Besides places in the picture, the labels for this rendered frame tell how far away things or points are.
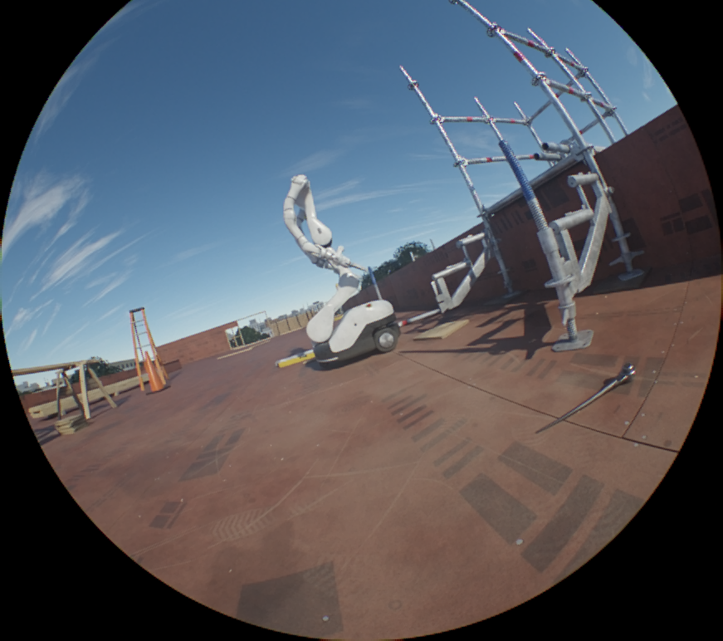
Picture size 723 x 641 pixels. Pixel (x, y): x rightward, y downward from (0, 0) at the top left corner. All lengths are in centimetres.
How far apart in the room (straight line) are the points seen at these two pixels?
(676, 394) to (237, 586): 88
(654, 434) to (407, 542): 47
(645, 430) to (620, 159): 136
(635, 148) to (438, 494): 165
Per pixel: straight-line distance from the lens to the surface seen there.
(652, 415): 64
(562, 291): 96
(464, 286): 196
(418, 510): 55
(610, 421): 63
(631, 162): 166
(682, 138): 162
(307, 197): 213
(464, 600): 43
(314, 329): 189
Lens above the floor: 41
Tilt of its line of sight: 4 degrees up
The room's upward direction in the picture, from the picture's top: 19 degrees counter-clockwise
